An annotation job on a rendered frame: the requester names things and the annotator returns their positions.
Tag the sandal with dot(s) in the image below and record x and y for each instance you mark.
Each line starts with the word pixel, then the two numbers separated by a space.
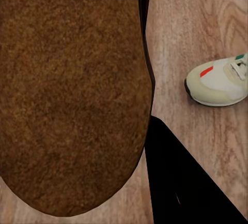
pixel 76 96

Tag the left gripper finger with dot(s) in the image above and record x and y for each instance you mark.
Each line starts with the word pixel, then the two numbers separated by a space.
pixel 181 191

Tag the gym shoe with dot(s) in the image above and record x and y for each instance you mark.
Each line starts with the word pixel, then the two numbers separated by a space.
pixel 219 83

